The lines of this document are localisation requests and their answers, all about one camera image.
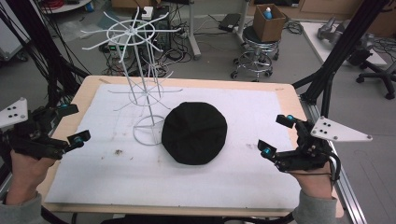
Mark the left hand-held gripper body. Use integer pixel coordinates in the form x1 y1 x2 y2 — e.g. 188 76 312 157
0 97 70 161

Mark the grey robot part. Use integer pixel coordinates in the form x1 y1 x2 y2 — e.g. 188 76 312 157
316 16 347 45

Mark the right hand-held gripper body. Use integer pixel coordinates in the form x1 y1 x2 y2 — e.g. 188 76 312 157
274 116 374 173

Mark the white foam mat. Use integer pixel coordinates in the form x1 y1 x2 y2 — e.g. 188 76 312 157
44 82 302 211

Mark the person's left hand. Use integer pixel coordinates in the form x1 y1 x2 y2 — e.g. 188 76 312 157
5 148 58 206

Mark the grey metal desk leg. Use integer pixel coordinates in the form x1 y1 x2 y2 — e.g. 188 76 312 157
235 0 251 45
186 0 203 61

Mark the black frame stand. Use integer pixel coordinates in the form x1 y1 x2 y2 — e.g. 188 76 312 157
0 0 92 110
291 0 392 119

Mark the wooden table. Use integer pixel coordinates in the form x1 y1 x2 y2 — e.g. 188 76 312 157
35 75 346 219

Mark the person's right hand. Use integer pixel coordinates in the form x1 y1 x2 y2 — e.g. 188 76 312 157
286 163 334 200

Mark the cardboard box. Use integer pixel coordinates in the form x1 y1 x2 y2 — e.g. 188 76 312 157
252 3 287 43

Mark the black office chair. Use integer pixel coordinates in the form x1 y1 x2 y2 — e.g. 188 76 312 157
347 49 396 101

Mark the white wire hat rack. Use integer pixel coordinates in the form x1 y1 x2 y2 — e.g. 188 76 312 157
79 6 184 147

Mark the black flat device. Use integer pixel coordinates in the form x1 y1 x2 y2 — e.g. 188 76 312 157
218 12 242 33

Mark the white round table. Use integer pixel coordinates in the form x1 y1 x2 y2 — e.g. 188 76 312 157
39 0 94 15

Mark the white power strip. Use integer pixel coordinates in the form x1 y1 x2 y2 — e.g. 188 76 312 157
141 6 155 21

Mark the device with green display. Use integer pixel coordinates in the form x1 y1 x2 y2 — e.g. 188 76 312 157
106 42 126 60

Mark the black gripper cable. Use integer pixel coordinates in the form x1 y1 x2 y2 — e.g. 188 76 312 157
323 151 342 183

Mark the black chrome stool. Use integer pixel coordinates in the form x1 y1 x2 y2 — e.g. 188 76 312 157
230 25 281 83

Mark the aluminium rail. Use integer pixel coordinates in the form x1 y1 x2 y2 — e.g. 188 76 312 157
299 94 369 224

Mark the black hat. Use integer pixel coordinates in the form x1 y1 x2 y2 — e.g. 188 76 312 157
161 101 229 166

